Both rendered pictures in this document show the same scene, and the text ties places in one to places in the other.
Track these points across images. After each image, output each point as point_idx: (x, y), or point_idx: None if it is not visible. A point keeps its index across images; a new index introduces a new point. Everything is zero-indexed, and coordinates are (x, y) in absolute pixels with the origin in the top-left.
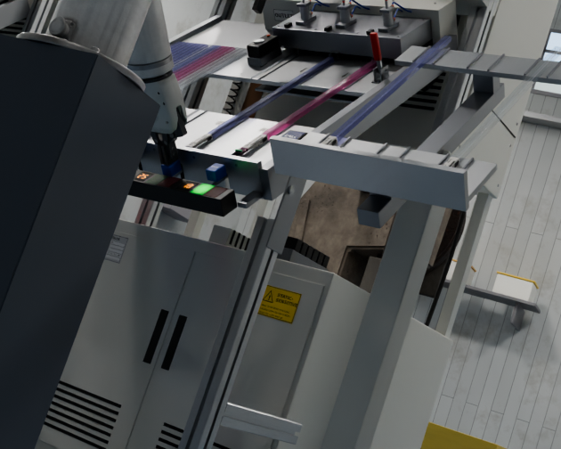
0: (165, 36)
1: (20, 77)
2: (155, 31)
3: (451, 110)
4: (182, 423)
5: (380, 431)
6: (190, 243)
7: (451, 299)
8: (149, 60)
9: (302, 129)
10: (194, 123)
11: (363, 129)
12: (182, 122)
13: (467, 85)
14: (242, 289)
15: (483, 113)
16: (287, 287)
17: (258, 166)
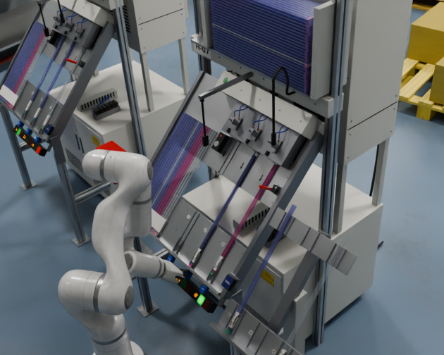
0: (152, 268)
1: None
2: (146, 273)
3: (328, 172)
4: (248, 303)
5: None
6: (225, 231)
7: (376, 189)
8: (151, 277)
9: (239, 248)
10: (194, 227)
11: (271, 230)
12: (180, 277)
13: (334, 154)
14: None
15: (316, 259)
16: (267, 270)
17: (218, 295)
